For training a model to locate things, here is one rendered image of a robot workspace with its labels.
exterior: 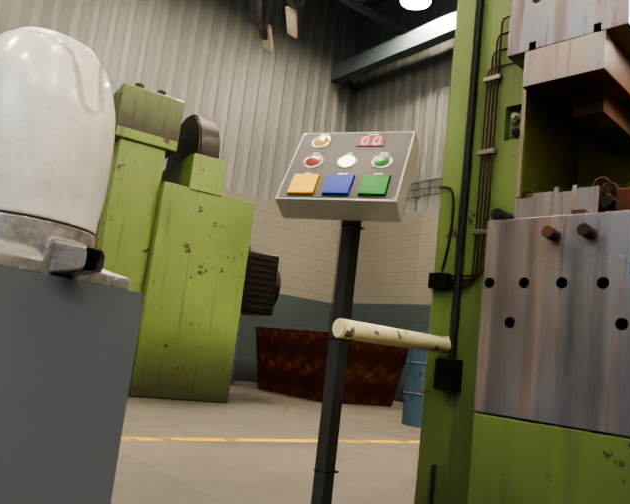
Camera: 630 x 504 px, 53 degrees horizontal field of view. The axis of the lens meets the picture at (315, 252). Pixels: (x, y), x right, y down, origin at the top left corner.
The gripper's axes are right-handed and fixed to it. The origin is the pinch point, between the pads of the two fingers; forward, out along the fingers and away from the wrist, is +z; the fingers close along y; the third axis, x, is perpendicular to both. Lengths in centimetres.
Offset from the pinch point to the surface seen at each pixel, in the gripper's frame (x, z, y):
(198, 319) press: 200, 428, 44
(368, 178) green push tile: -22.9, 37.3, 7.4
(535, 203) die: -62, 28, 23
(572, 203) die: -69, 24, 24
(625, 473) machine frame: -109, 35, -16
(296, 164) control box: -0.7, 43.8, 1.9
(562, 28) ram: -42, 7, 55
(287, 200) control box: -8.9, 43.5, -9.3
